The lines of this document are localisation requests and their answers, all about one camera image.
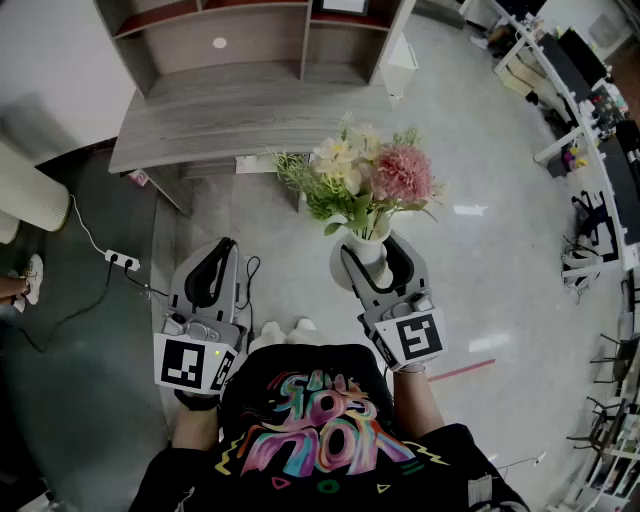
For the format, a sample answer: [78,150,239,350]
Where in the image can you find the cardboard box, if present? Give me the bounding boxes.
[499,49,547,97]

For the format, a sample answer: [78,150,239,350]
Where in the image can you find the long black power cable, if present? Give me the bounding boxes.
[0,257,120,354]

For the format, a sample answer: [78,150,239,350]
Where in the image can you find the black office chair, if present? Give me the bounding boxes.
[572,189,621,262]

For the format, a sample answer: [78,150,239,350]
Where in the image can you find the group of black metal chairs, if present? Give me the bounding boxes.
[567,333,640,454]

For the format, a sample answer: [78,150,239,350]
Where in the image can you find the person's left white shoe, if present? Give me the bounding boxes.
[248,320,290,354]

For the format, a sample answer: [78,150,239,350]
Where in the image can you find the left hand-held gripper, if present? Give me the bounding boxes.
[153,237,249,392]

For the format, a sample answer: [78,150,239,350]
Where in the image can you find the wooden shelf unit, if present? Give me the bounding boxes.
[93,0,417,99]

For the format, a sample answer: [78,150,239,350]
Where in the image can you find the person's right white shoe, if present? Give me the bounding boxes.
[287,318,319,346]

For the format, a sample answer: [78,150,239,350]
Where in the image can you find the person's left forearm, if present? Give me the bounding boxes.
[171,394,224,454]

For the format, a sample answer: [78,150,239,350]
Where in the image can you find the thin black looped cable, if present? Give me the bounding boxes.
[233,254,262,351]

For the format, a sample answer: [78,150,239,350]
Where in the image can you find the white table with equipment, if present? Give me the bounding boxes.
[492,0,640,271]

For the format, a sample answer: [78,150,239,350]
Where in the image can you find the black wristband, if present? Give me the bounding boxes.
[173,388,221,412]

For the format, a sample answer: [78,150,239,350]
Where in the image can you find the black computer monitor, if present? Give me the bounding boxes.
[539,27,614,104]

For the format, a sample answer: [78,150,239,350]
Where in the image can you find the person's white shoe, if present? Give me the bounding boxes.
[248,320,290,354]
[10,253,45,314]
[287,318,319,346]

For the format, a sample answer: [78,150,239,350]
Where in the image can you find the white power cable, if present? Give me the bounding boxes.
[71,193,109,255]

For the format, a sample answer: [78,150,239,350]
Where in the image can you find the white power strip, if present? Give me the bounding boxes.
[103,248,142,272]

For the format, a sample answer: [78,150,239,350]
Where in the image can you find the white ceramic vase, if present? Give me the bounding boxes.
[328,228,396,292]

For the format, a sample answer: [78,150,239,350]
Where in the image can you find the small white ribbed cylinder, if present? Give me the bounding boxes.
[0,212,22,246]

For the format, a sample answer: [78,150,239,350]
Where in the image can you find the person's black printed t-shirt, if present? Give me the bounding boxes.
[128,343,531,512]

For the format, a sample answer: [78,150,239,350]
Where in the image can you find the short black power cable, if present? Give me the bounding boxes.
[124,265,170,299]

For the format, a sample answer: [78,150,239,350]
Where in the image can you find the pink and white artificial flowers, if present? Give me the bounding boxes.
[267,112,446,241]

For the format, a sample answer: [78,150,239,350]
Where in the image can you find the white storage rack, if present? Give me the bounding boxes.
[549,439,640,512]

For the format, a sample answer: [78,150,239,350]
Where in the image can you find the red floor tape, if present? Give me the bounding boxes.
[427,357,497,384]

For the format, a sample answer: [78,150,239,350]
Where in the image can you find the grey wooden shelf desk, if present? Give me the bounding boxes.
[93,0,417,216]

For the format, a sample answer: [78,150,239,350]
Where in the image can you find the person's right forearm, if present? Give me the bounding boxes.
[392,368,446,444]

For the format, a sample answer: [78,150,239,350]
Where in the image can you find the black framed leaf print picture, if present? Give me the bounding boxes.
[319,0,370,16]

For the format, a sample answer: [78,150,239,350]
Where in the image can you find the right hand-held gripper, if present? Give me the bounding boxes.
[340,233,447,373]

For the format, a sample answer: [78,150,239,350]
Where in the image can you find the large white ribbed cylinder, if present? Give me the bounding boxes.
[0,141,72,233]

